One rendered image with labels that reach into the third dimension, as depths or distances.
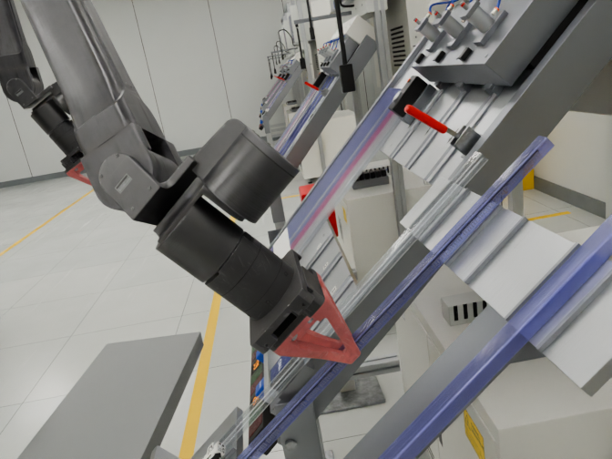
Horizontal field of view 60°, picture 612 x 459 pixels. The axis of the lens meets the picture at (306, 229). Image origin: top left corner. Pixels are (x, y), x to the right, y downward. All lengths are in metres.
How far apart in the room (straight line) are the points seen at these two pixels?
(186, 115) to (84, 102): 9.06
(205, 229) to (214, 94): 9.07
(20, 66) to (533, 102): 0.93
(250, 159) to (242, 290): 0.11
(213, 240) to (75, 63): 0.21
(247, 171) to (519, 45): 0.44
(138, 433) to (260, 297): 0.64
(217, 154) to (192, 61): 9.08
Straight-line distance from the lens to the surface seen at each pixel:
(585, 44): 0.74
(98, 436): 1.08
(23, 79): 1.20
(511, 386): 0.96
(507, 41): 0.74
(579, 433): 0.93
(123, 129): 0.47
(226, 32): 9.48
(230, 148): 0.43
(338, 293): 0.81
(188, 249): 0.43
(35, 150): 10.30
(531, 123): 0.71
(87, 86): 0.52
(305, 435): 0.75
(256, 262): 0.44
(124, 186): 0.45
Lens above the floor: 1.17
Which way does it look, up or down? 17 degrees down
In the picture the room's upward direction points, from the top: 10 degrees counter-clockwise
